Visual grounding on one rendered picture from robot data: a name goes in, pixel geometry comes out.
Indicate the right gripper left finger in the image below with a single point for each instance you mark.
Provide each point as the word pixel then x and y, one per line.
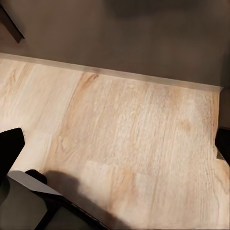
pixel 11 144

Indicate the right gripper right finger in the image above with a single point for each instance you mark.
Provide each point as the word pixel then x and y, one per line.
pixel 222 142

